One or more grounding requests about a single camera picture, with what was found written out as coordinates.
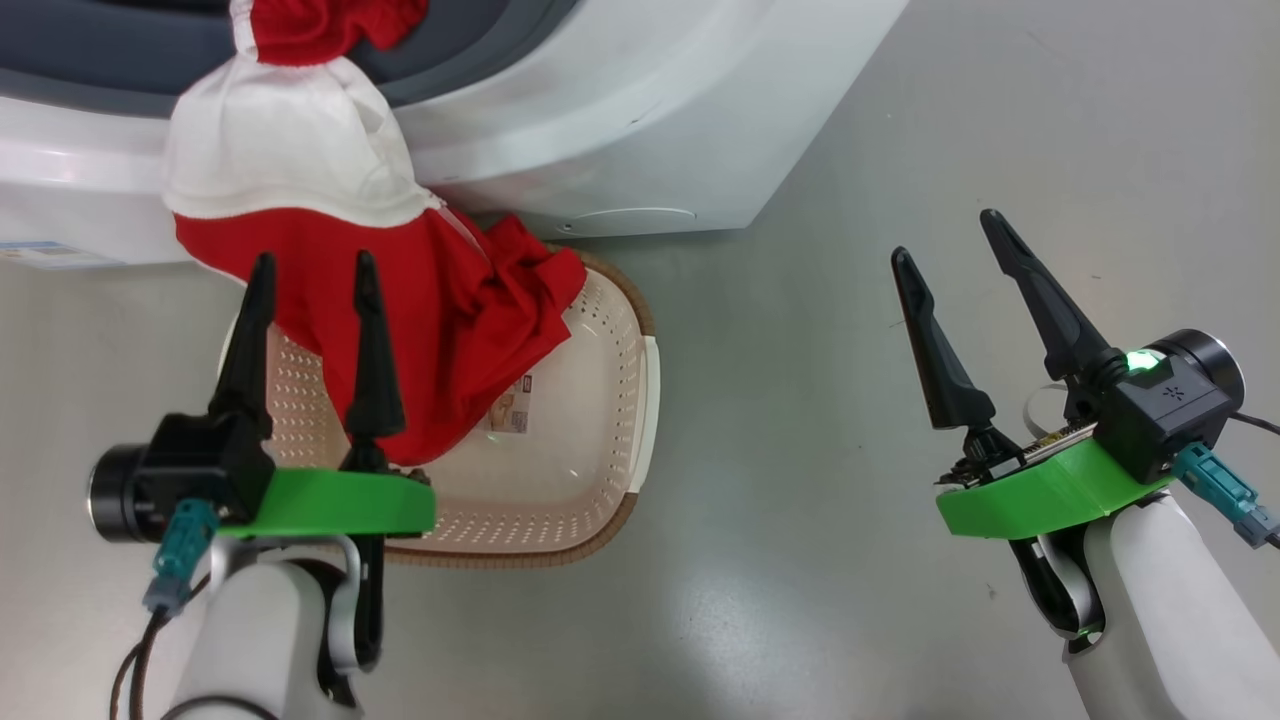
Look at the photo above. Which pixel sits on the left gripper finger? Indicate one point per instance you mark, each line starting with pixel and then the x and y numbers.
pixel 372 380
pixel 250 350

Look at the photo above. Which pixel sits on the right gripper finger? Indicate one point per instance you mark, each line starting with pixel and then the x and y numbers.
pixel 940 370
pixel 1050 310

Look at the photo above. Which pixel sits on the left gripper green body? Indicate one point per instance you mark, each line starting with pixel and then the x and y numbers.
pixel 340 505

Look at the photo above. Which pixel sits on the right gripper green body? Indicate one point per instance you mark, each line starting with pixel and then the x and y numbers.
pixel 1040 495

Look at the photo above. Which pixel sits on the red and white garment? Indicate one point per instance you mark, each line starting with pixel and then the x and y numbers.
pixel 450 300

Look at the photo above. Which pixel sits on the basket label sticker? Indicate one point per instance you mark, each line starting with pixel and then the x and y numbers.
pixel 510 405

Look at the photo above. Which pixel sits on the cream perforated laundry basket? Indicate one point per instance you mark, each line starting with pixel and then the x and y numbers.
pixel 590 430

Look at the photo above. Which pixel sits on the grey rubber door gasket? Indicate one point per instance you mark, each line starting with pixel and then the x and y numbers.
pixel 100 50

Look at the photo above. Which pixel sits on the white washing machine body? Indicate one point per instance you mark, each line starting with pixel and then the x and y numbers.
pixel 650 120

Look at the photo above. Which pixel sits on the left wrist teal connector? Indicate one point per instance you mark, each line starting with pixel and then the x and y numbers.
pixel 180 550

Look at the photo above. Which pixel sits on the wrist teal connector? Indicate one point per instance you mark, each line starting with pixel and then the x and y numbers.
pixel 1215 490
pixel 180 550

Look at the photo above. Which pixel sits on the right wrist teal connector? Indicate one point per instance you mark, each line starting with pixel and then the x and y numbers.
pixel 1215 490

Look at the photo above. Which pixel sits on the blue energy label sticker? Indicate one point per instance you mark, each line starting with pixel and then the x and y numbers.
pixel 50 255

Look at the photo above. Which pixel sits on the round white filter cover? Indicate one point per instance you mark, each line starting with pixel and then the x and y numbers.
pixel 630 220

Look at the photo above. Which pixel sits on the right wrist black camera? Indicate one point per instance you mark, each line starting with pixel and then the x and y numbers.
pixel 1170 400

